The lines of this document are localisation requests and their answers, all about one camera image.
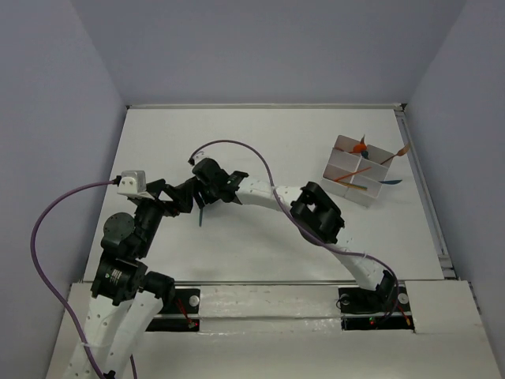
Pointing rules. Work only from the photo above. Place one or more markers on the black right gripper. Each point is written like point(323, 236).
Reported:
point(208, 199)

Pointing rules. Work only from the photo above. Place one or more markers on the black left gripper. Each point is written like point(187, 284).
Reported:
point(158, 189)

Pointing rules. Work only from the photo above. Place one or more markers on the yellow-orange chopstick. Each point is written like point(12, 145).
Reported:
point(353, 186)

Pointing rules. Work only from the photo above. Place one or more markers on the orange plastic spoon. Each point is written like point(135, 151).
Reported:
point(357, 149)

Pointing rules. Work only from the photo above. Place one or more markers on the red-orange chopstick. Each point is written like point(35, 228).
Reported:
point(351, 174)

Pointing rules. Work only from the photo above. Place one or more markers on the dark blue plastic knife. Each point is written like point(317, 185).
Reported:
point(391, 182)

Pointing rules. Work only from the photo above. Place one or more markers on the copper fork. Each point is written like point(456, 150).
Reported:
point(401, 152)

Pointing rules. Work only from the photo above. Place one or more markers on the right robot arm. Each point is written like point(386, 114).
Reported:
point(319, 221)

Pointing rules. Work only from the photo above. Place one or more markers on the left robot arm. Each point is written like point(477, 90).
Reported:
point(125, 295)

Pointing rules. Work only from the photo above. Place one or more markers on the white divided utensil container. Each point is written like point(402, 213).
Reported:
point(341, 163)

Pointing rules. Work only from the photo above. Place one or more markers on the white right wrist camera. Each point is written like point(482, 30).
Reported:
point(193, 161)

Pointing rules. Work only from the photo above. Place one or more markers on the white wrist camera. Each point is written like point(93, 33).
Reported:
point(132, 184)
point(193, 161)

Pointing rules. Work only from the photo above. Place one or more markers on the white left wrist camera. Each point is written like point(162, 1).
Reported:
point(132, 184)

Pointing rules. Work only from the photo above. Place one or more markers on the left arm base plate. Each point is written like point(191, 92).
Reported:
point(182, 315)

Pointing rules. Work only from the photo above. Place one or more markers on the aluminium table edge rail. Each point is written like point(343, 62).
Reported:
point(373, 106)

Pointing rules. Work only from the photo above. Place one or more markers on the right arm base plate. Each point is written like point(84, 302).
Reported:
point(361, 311)

